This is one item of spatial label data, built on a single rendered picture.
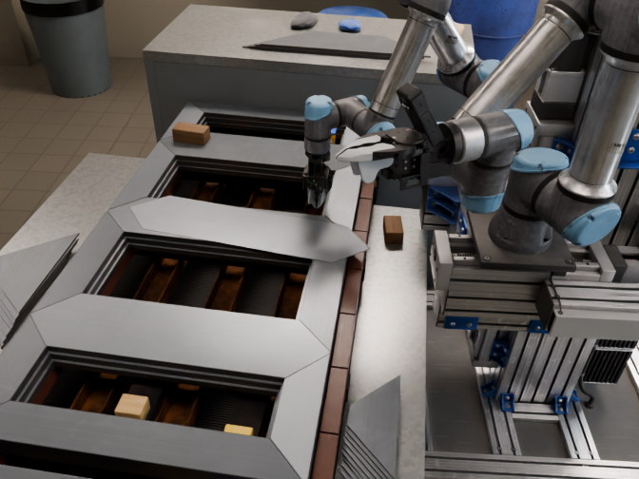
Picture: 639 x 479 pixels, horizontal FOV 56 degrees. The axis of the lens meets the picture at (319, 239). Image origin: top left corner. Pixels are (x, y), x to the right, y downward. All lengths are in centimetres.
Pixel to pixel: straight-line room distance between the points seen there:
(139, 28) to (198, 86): 285
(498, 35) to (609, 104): 306
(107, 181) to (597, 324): 165
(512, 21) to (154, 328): 332
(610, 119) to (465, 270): 50
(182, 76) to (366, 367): 144
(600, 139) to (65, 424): 120
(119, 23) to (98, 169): 312
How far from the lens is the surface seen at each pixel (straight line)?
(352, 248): 170
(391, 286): 188
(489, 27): 425
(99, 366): 151
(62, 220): 214
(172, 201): 192
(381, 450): 145
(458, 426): 216
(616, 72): 123
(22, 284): 186
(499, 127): 108
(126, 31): 540
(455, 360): 234
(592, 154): 129
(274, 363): 140
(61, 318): 160
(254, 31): 271
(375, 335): 172
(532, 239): 149
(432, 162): 104
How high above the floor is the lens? 193
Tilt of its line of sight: 38 degrees down
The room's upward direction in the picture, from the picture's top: 2 degrees clockwise
